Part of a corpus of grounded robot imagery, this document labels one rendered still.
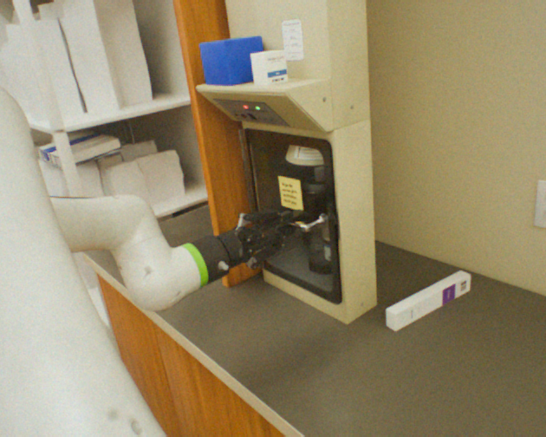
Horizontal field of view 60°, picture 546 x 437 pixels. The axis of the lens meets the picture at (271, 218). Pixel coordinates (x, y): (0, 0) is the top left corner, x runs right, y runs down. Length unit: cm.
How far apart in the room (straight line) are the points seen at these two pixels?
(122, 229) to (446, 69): 88
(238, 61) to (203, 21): 21
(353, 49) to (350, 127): 15
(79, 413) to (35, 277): 11
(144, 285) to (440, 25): 93
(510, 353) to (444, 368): 15
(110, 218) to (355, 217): 53
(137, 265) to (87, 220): 14
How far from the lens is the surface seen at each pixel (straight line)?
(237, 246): 96
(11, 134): 50
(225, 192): 128
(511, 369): 109
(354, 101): 102
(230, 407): 124
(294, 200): 112
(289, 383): 103
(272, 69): 98
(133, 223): 89
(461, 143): 133
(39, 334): 39
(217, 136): 124
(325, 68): 97
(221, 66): 105
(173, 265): 89
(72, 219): 78
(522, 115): 125
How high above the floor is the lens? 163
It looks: 22 degrees down
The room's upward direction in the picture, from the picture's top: 7 degrees counter-clockwise
